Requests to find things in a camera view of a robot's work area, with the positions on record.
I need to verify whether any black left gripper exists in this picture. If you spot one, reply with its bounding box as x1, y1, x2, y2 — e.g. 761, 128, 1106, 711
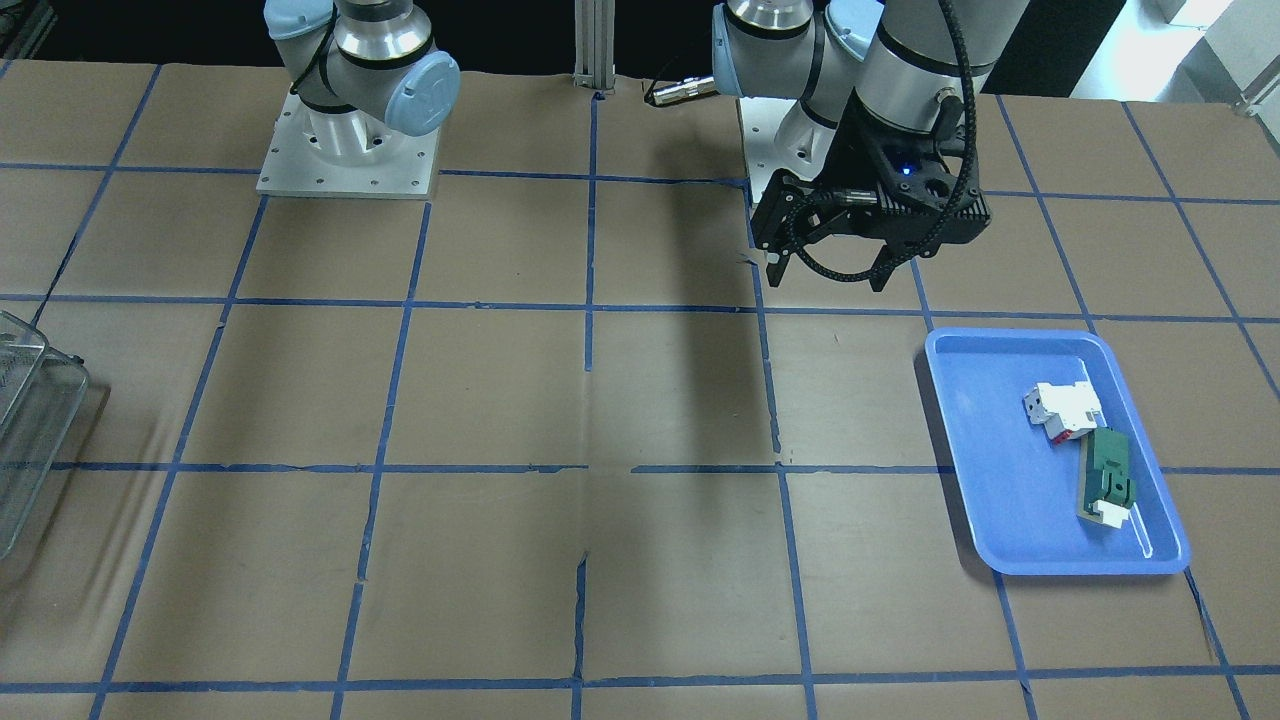
751, 100, 992, 293

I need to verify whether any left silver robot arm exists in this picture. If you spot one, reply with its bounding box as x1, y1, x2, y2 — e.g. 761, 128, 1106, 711
710, 1, 1028, 292

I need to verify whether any white circuit breaker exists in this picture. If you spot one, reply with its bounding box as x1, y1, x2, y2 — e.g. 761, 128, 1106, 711
1021, 380, 1102, 446

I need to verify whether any blue plastic tray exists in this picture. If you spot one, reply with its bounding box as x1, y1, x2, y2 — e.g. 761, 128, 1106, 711
924, 327, 1192, 577

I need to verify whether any green circuit board module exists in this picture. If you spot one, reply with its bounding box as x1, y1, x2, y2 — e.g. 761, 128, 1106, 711
1076, 427, 1137, 529

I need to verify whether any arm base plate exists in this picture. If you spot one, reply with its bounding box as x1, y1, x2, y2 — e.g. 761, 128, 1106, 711
256, 94, 442, 200
737, 97, 835, 217

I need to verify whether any silver cable connector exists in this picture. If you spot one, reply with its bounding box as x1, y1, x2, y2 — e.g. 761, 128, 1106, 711
643, 76, 719, 108

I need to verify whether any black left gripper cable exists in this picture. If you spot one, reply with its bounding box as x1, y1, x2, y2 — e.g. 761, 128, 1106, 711
790, 0, 979, 281

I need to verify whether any aluminium frame post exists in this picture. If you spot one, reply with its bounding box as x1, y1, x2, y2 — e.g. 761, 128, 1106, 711
573, 0, 616, 94

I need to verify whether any wire mesh basket shelf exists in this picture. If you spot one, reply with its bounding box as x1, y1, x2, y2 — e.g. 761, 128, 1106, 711
1, 311, 90, 559

